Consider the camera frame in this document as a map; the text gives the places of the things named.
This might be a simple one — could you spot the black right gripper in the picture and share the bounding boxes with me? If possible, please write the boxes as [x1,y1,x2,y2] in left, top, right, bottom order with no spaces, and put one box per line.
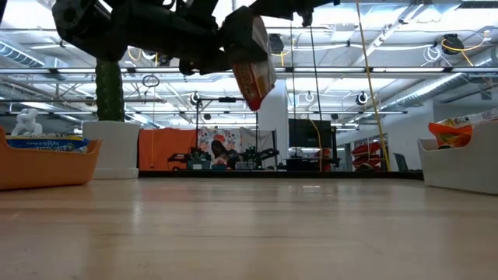
[248,0,340,28]

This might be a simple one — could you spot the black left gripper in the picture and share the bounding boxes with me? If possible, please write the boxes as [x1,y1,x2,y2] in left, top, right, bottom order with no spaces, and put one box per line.
[170,5,261,77]

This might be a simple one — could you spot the red Maruchan noodle packet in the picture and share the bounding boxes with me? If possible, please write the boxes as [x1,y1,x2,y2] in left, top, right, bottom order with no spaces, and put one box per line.
[232,15,278,113]

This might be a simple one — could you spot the blue Maruchan noodle packet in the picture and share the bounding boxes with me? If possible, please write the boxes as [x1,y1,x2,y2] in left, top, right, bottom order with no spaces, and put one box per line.
[5,134,91,153]

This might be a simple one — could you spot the floral cloth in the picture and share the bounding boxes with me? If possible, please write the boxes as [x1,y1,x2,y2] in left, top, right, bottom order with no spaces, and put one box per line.
[197,127,275,164]

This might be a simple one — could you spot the person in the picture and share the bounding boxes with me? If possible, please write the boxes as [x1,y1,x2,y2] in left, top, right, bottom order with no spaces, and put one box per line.
[212,138,240,171]

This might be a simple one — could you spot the large black monitor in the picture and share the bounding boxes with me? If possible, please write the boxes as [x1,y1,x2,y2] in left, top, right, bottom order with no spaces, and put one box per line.
[288,118,338,149]

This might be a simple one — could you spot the orange partition curtain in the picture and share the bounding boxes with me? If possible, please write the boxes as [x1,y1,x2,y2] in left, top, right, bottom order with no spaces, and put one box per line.
[138,128,198,171]

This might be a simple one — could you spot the green cactus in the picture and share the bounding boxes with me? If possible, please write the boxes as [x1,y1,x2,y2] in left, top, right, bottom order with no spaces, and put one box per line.
[95,58,125,123]

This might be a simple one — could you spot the red chair stack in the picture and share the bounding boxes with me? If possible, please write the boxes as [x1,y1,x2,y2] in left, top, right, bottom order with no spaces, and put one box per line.
[351,141,384,171]

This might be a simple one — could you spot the dark office chair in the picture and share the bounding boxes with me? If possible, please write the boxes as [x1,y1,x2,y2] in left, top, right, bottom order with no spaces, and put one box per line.
[392,152,409,172]

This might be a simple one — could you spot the white robot figure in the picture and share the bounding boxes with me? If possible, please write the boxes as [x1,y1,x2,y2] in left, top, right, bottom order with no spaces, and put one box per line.
[10,108,44,137]

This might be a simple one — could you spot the orange plastic bin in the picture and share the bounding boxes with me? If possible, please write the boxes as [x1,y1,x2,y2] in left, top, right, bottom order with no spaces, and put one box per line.
[0,124,103,191]

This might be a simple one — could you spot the white plastic bin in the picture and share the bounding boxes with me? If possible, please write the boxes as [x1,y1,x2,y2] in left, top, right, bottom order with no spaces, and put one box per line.
[416,121,498,196]

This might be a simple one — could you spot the thin black hanging cable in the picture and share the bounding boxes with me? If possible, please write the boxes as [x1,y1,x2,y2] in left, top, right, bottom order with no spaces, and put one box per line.
[288,21,295,121]

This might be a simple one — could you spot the black background rig frame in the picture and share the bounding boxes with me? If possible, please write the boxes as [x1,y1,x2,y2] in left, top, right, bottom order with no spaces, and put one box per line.
[194,96,260,172]

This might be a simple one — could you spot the yellow hanging cable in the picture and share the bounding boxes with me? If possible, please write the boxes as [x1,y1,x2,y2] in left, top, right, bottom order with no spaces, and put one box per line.
[354,0,391,172]

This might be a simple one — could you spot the black aluminium table frame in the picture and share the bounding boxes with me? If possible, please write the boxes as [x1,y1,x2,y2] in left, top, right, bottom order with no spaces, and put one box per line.
[138,170,425,180]

